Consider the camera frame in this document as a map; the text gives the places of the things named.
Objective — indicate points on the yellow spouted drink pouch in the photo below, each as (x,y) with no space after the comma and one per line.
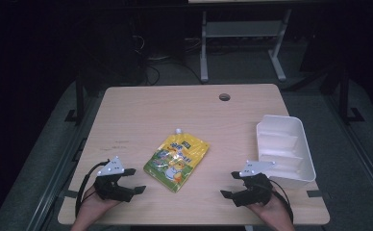
(175,160)

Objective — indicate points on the black tape strip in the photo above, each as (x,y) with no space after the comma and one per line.
(314,193)
(72,194)

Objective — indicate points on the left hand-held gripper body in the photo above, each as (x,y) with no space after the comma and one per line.
(111,168)

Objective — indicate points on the person's right hand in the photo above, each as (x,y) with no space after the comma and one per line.
(274,210)

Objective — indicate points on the white metal table frame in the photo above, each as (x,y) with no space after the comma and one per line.
(243,29)

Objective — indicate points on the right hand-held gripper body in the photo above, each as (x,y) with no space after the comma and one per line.
(255,191)

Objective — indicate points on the person's left hand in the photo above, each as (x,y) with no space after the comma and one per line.
(93,207)

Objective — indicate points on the black metal stand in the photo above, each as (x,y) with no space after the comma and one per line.
(344,96)
(79,96)

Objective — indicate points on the white plastic bin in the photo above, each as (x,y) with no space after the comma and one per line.
(285,150)

